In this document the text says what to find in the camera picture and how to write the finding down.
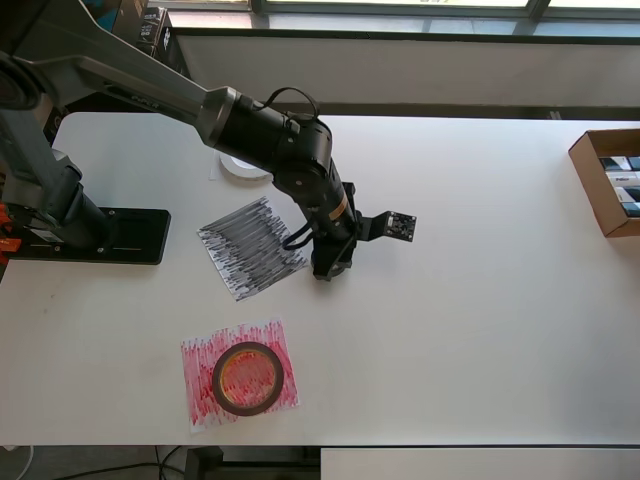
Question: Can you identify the dark table leg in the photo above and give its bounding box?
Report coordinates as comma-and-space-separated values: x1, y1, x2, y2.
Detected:
185, 446, 225, 480

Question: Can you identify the black scribbled paper sheet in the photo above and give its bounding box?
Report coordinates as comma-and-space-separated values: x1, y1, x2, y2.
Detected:
197, 196, 310, 305

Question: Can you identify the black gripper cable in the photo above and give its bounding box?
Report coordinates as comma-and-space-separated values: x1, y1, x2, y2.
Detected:
282, 219, 315, 251

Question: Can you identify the black printed carton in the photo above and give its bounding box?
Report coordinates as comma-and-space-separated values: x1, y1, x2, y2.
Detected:
117, 0, 171, 59
159, 27, 201, 84

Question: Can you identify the white tape roll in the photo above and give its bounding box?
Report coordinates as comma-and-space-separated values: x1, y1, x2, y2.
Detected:
218, 152, 274, 184

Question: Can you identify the red tape roll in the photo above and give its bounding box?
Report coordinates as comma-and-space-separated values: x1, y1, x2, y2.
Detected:
211, 342, 286, 417

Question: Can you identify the red scribbled paper sheet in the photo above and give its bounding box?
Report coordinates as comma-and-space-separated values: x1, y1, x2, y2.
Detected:
179, 315, 301, 435

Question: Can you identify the white side table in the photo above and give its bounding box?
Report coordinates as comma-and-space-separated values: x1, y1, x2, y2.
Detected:
320, 447, 640, 480

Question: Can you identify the grey window frame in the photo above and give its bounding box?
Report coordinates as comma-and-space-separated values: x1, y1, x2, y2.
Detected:
247, 0, 640, 24

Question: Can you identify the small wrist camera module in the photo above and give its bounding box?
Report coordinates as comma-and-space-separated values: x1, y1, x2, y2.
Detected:
357, 209, 419, 245

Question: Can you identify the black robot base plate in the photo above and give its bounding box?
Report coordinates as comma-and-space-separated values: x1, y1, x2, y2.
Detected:
9, 207, 171, 267

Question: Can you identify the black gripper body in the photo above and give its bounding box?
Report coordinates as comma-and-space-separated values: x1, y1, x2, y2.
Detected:
310, 233, 359, 284

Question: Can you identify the open brown cardboard tray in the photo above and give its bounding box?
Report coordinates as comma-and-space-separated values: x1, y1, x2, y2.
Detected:
568, 128, 640, 239

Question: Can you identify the white carton black print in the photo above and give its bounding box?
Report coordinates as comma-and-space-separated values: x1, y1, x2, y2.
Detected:
604, 170, 640, 189

